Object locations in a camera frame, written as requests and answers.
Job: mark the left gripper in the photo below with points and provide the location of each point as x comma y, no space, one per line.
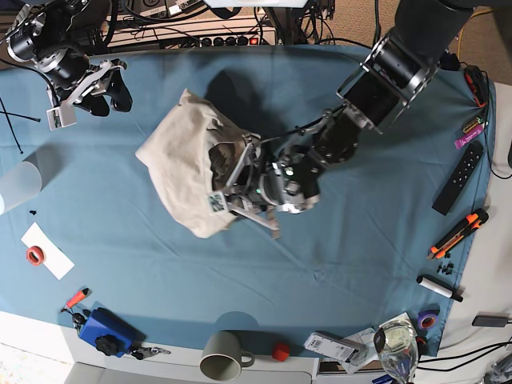
290,187

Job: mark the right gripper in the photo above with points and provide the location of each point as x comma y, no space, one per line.
66,70

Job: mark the beige T-shirt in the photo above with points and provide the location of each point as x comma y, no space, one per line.
176,156

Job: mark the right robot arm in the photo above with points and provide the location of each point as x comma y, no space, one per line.
59,38

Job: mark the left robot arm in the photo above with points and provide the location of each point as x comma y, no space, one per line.
398,67

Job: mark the frosted plastic cup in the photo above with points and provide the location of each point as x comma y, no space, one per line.
19,185

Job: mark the black power strip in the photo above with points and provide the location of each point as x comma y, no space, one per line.
231,40

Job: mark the white paper sheet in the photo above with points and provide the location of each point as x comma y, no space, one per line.
56,261

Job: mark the red tape roll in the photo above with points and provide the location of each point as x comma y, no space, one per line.
35,256

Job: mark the blue table cloth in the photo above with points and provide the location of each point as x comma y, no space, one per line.
350,262

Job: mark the orange small pen tool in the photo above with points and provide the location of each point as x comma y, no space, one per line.
76,299

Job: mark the grey ceramic mug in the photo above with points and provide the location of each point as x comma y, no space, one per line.
223,358

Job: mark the small red cube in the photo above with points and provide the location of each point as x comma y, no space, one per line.
280,351

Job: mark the white barcode package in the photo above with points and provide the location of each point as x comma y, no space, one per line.
339,349

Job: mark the blue box with knob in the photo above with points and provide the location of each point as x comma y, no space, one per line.
107,333

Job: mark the metal keys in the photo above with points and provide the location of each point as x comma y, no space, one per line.
142,353

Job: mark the black remote control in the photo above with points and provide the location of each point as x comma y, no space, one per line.
458,179

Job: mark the white black marker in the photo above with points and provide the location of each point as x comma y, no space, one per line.
430,283

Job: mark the clear wine glass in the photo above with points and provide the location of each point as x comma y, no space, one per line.
397,350

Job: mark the orange black utility knife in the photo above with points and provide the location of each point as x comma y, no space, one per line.
463,229

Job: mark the purple tape roll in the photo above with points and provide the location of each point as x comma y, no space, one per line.
427,318

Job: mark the black adapter on table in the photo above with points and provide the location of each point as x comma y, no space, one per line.
491,320

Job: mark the orange black wire stripper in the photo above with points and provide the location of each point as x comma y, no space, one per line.
476,81

